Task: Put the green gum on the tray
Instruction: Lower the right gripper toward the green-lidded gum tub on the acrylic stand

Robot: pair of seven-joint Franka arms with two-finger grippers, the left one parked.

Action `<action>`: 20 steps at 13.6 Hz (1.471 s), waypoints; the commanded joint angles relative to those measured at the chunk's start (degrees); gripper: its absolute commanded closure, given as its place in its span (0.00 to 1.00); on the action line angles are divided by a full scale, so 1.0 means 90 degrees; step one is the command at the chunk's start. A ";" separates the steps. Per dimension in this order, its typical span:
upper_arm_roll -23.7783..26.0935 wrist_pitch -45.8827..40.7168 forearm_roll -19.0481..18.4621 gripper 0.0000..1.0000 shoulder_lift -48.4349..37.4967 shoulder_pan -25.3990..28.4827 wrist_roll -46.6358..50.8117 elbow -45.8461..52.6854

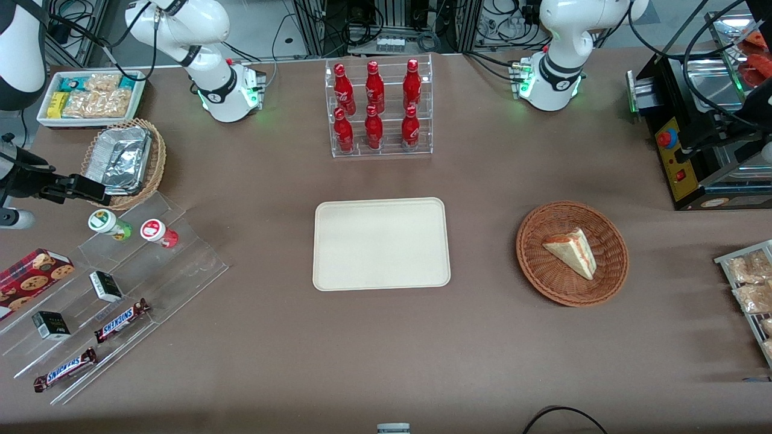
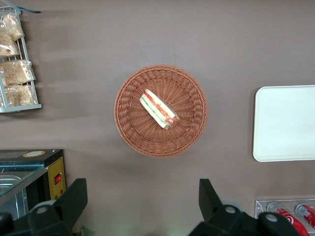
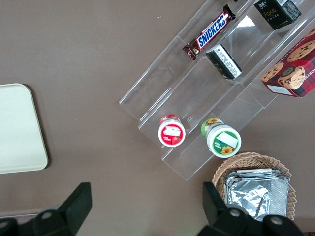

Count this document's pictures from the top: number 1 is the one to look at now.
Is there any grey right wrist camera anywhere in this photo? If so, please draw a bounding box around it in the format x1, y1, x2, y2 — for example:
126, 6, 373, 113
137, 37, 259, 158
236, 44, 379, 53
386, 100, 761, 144
0, 208, 36, 230

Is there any black yellow warmer machine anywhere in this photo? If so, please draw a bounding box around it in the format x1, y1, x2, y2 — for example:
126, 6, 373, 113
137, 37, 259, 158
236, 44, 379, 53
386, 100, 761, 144
626, 11, 772, 212

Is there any grey wire rack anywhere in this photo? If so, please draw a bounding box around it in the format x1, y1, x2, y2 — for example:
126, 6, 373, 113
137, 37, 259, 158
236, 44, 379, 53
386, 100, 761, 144
713, 239, 772, 370

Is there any small clear cracker bag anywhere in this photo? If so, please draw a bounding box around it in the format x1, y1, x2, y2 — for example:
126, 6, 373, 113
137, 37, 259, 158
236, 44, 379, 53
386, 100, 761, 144
84, 73, 122, 92

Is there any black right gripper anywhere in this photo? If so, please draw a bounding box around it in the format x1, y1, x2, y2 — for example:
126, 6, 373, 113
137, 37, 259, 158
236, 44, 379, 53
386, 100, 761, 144
0, 147, 113, 206

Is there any snickers bar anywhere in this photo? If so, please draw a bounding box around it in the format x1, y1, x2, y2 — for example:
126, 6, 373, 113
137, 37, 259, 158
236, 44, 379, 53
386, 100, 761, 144
33, 347, 98, 393
94, 298, 151, 344

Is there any clear acrylic stepped display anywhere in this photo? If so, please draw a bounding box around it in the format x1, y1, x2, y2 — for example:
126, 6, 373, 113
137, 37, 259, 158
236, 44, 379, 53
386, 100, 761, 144
0, 192, 230, 406

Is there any clear acrylic bottle rack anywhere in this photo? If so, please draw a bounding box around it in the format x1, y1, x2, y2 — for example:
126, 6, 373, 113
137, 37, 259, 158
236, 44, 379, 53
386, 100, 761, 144
324, 54, 434, 159

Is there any aluminium foil tray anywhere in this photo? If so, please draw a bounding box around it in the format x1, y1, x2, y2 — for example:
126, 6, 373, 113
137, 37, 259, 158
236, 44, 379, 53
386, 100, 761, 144
84, 125, 152, 195

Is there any cream plastic tray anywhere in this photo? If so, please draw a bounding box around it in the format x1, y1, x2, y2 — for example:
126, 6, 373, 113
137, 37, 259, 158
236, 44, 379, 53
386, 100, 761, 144
312, 197, 452, 292

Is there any wrapped triangle sandwich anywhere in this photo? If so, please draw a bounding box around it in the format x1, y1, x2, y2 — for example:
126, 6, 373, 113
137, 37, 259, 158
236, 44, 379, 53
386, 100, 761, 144
542, 227, 598, 281

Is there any large clear cracker bag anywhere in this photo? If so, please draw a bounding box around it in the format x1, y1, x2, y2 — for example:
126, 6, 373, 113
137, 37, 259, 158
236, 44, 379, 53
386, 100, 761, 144
62, 89, 132, 119

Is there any red cookie box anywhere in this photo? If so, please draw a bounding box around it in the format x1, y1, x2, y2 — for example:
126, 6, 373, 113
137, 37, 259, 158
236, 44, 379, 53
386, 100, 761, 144
0, 248, 75, 321

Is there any small black box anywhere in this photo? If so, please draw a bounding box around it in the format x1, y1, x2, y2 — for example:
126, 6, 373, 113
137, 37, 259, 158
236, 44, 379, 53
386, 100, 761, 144
89, 270, 124, 303
31, 310, 72, 342

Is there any brown wicker basket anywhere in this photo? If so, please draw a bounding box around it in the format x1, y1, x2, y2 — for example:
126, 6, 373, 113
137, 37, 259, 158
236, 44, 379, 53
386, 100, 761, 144
516, 200, 630, 308

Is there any red cola bottle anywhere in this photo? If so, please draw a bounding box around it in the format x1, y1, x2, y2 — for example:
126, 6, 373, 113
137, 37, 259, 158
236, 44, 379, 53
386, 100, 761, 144
365, 60, 386, 115
333, 62, 357, 116
402, 58, 423, 112
333, 107, 355, 153
400, 105, 422, 151
364, 104, 385, 151

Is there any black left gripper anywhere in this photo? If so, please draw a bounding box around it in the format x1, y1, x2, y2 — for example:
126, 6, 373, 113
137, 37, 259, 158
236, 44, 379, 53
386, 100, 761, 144
674, 77, 772, 165

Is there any white plastic snack bin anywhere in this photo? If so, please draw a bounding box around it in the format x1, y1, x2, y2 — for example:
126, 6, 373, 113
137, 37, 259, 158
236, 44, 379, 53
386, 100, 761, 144
36, 70, 147, 129

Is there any light wicker basket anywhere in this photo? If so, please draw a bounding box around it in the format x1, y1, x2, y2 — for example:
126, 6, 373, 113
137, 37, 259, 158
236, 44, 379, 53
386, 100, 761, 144
81, 118, 167, 211

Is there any black cable loop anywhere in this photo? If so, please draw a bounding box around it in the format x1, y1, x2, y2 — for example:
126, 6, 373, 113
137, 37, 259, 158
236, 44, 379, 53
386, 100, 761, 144
521, 406, 610, 434

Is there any red gum bottle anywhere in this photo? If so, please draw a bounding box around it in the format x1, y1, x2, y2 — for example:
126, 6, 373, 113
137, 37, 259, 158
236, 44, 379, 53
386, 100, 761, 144
140, 218, 180, 250

